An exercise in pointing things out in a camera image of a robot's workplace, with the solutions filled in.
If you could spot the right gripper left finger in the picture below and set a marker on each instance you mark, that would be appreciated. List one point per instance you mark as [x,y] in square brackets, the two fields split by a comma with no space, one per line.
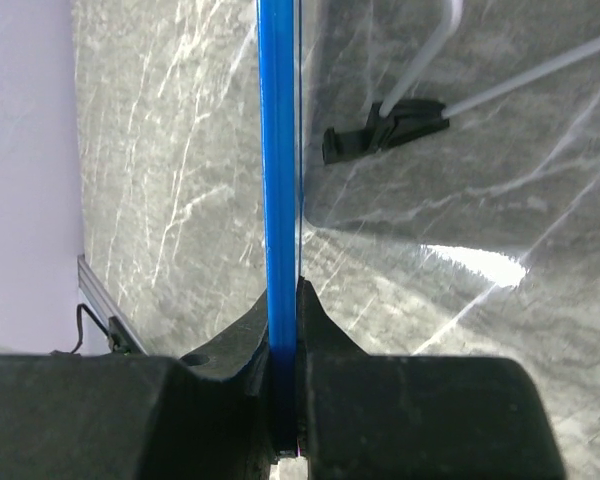
[133,416]

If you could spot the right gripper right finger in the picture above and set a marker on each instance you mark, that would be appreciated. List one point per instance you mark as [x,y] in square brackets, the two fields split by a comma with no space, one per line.
[365,416]

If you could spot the blue framed whiteboard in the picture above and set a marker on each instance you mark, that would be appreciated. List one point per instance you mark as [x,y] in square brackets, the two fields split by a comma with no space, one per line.
[279,92]

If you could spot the aluminium front rail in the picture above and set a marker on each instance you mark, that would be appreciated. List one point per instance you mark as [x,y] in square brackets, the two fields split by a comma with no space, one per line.
[111,321]

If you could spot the black wire whiteboard stand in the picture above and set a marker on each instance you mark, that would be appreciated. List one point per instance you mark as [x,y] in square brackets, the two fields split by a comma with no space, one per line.
[396,120]

